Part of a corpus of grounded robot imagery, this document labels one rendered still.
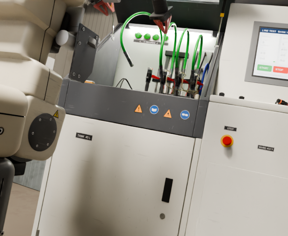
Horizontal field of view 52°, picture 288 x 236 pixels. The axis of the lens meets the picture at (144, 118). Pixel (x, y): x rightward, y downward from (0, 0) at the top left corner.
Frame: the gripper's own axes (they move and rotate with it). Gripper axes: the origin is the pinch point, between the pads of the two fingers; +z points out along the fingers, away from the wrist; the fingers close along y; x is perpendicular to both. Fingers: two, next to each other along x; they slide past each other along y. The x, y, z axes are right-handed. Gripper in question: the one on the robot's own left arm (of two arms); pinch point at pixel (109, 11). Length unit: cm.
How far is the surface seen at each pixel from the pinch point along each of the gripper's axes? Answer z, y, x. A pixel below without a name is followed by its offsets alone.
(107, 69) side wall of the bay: 26.2, 33.2, -6.7
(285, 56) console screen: 60, -55, -35
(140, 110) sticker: 43, -14, 28
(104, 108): 35.2, 0.1, 33.4
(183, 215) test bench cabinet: 85, -27, 47
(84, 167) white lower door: 53, 10, 54
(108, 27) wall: 5, 216, -193
